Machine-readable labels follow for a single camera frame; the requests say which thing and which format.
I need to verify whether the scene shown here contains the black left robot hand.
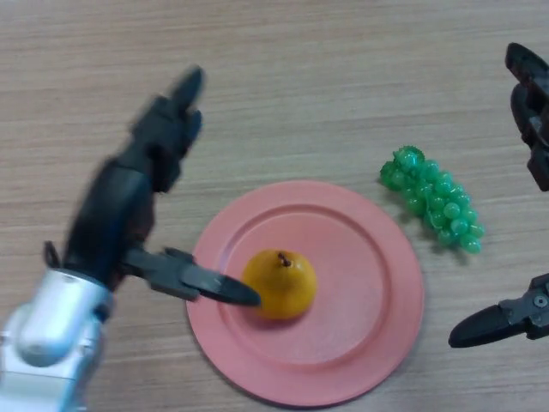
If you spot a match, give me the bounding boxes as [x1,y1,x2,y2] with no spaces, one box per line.
[62,64,262,308]

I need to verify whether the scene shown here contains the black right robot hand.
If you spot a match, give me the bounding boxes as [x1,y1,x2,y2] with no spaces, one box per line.
[448,41,549,349]

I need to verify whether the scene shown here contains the yellow pear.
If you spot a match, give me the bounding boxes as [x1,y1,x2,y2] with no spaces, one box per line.
[242,249,318,321]

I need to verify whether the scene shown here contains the pink round plate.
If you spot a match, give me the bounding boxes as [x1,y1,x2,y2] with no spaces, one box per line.
[186,179,425,408]

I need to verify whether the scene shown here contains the green grape bunch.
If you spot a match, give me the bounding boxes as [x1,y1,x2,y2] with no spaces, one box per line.
[379,145,486,255]

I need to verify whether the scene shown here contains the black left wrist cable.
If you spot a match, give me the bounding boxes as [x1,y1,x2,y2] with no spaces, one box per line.
[42,240,65,270]

